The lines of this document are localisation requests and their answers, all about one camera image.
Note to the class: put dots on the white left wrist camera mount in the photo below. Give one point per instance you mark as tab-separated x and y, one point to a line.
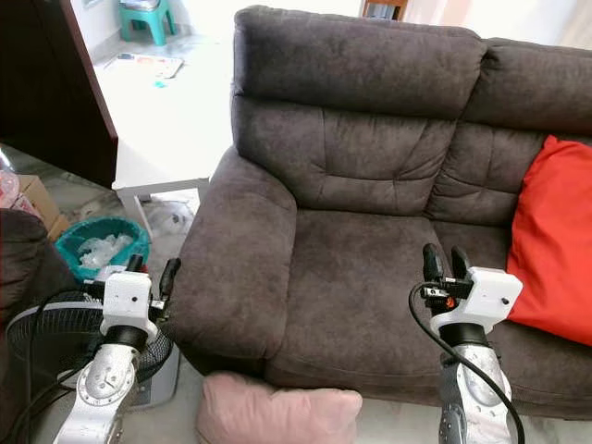
128	296

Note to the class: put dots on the printed floor mat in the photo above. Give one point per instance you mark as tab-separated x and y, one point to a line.
143	65

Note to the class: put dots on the brown fabric sofa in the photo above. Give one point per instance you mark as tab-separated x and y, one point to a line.
351	287

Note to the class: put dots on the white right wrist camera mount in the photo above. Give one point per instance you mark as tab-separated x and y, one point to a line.
490	291

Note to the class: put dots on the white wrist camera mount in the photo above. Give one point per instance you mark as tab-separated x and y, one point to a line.
128	296
490	291

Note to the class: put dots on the brown fabric armchair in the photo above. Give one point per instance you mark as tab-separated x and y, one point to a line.
23	268

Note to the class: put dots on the dark wooden cabinet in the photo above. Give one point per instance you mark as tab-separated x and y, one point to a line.
46	92

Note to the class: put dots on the cardboard box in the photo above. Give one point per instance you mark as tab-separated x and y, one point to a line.
42	203

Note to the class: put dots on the red pillow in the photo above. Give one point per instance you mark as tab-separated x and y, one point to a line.
555	240

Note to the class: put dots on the clear pink plastic bag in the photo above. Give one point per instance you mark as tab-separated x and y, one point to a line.
8	188

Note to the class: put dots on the teal waste bin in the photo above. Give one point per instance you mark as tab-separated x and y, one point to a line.
74	242

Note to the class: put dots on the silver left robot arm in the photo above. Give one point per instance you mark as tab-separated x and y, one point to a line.
102	393

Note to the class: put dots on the teal plastic stool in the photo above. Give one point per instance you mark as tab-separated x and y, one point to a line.
145	20

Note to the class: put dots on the pink pillow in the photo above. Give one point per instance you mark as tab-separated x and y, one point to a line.
277	416

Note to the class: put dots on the white low table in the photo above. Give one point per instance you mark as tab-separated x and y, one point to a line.
166	139

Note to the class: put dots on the black floor fan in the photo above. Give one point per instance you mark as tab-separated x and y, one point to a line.
55	338

